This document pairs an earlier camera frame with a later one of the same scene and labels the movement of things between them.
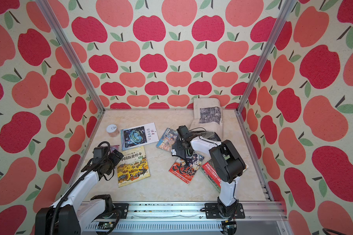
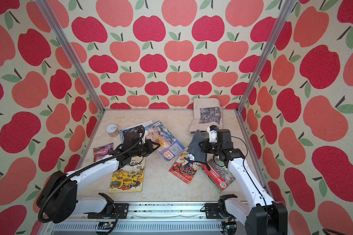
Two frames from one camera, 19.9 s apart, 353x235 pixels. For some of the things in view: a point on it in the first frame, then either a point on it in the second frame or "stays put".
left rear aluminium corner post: x=71 y=55 stays put
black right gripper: x=179 y=145 -> x=205 y=146
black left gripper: x=116 y=158 -> x=150 y=146
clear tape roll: x=112 y=130 stays put
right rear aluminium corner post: x=284 y=13 stays put
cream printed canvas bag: x=208 y=115 stays put
